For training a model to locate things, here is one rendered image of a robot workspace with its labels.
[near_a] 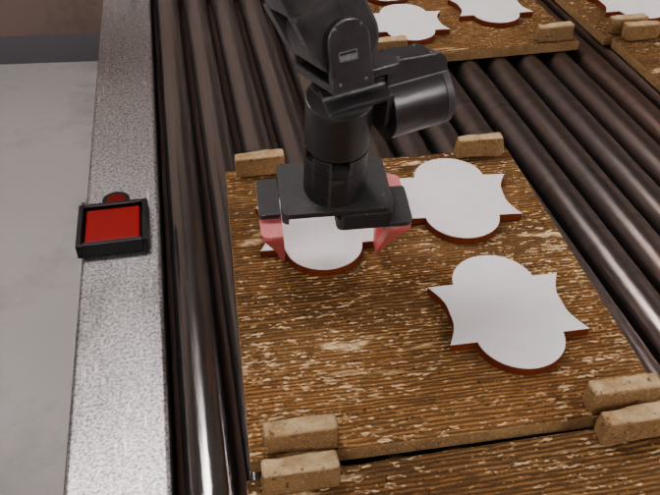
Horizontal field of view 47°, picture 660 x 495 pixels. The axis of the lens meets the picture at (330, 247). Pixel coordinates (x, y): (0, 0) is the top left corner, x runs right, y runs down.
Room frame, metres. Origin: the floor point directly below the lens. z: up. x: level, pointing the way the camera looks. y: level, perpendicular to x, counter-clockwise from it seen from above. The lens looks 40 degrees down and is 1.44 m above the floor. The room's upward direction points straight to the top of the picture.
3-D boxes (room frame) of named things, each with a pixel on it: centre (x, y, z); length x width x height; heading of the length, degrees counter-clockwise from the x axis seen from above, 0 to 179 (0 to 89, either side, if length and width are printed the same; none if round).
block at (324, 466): (0.33, 0.02, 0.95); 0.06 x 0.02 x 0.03; 100
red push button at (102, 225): (0.66, 0.24, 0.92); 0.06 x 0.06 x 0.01; 11
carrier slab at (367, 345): (0.58, -0.08, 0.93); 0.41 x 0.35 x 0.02; 9
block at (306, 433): (0.36, 0.02, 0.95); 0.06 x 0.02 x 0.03; 99
